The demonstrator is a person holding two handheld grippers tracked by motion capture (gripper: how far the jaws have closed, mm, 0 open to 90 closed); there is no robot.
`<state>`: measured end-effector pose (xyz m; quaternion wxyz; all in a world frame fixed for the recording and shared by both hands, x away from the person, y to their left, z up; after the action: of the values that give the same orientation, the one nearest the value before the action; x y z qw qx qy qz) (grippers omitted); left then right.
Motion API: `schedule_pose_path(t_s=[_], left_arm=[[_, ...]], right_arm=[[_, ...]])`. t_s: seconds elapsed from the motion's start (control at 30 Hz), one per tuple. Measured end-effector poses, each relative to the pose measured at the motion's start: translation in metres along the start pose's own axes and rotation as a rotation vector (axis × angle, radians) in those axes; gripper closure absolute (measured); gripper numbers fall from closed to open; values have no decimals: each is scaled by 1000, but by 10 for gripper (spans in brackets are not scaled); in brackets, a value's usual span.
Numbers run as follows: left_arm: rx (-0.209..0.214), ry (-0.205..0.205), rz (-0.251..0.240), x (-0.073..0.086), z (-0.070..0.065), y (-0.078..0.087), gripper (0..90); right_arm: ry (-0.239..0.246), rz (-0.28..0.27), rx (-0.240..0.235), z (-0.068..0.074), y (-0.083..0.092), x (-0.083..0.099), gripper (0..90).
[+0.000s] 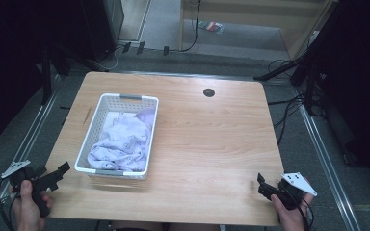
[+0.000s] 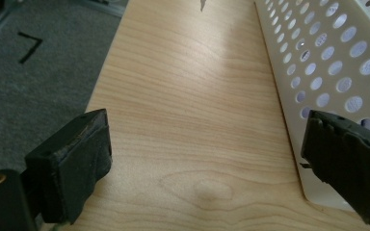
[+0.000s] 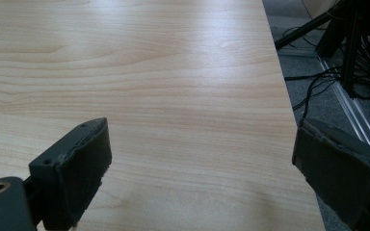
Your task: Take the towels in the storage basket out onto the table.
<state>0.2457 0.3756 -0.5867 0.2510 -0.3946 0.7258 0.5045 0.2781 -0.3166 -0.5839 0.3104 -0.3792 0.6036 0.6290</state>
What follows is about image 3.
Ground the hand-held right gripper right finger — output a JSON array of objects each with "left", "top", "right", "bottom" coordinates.
[{"left": 291, "top": 117, "right": 370, "bottom": 231}]

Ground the black stand leg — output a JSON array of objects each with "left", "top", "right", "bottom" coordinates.
[{"left": 275, "top": 3, "right": 348, "bottom": 51}]

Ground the black floor cable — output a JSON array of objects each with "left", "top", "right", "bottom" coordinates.
[{"left": 283, "top": 65, "right": 346, "bottom": 119}]

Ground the black metal stand frame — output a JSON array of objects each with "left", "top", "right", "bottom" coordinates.
[{"left": 315, "top": 0, "right": 370, "bottom": 105}]

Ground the silver metal floor rail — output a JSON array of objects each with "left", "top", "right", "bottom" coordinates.
[{"left": 317, "top": 57, "right": 370, "bottom": 156}]

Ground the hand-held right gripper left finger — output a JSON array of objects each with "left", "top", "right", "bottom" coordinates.
[{"left": 24, "top": 116, "right": 113, "bottom": 231}]

